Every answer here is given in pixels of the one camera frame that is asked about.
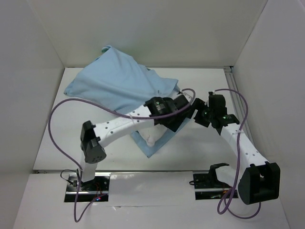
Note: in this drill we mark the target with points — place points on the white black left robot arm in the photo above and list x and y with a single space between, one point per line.
151 126

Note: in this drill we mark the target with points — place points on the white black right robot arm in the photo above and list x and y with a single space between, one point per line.
255 178

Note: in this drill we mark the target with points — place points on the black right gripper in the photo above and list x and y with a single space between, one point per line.
215 104

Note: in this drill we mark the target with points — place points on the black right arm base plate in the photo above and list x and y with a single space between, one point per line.
205 189

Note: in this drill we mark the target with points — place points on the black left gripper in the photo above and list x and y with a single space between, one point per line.
174 124

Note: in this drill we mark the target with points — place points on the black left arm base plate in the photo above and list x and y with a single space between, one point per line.
97 189

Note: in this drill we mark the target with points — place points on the light blue pillowcase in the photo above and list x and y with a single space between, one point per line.
117 82

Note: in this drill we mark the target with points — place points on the white pillow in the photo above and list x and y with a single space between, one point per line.
152 134

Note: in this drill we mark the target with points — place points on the aluminium frame rail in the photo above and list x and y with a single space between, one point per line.
238 95

